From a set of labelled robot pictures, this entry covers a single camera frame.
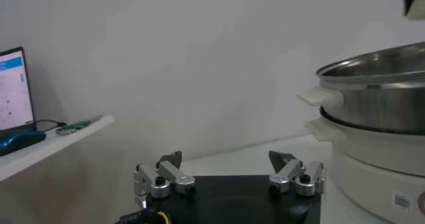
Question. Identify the white steamed baozi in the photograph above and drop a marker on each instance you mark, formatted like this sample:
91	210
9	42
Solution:
419	11

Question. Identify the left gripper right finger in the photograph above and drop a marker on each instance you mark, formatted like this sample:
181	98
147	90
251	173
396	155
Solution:
292	179

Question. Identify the stainless steel steamer basket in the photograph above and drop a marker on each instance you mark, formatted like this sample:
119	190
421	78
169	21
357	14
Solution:
378	105

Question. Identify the white electric cooker base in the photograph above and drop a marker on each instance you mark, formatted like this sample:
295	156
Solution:
372	165

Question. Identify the blue computer mouse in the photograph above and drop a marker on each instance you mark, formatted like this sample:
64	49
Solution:
18	140

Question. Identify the black laptop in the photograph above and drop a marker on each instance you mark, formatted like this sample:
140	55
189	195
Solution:
13	89

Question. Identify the white side table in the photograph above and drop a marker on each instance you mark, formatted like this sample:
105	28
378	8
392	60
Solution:
40	152

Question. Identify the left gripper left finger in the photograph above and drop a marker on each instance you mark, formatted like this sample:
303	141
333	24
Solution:
159	182

